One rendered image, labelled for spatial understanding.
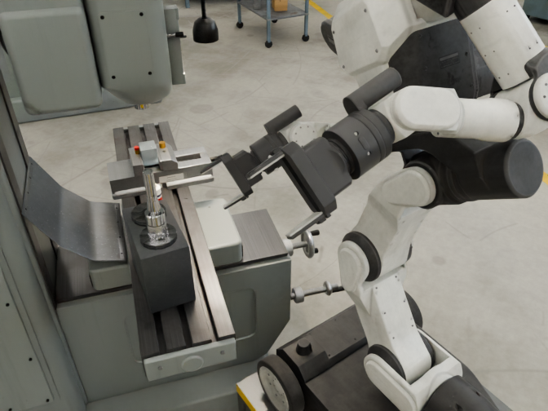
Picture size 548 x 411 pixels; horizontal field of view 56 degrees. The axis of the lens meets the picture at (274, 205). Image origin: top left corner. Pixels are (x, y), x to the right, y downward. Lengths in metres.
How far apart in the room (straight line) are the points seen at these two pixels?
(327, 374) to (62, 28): 1.21
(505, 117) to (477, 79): 0.22
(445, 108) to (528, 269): 2.36
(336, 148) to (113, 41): 0.78
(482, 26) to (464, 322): 1.94
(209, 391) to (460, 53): 1.52
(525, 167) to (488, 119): 0.19
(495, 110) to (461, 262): 2.18
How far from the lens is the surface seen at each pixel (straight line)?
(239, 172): 1.28
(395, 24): 1.04
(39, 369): 1.91
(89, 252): 1.68
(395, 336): 1.53
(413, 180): 1.13
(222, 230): 1.79
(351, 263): 1.39
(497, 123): 0.92
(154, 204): 1.24
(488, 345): 2.67
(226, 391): 2.11
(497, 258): 3.15
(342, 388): 1.67
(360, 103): 0.81
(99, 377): 2.08
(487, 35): 0.98
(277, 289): 1.92
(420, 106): 0.81
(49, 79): 1.42
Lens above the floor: 1.93
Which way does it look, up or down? 36 degrees down
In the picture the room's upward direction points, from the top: straight up
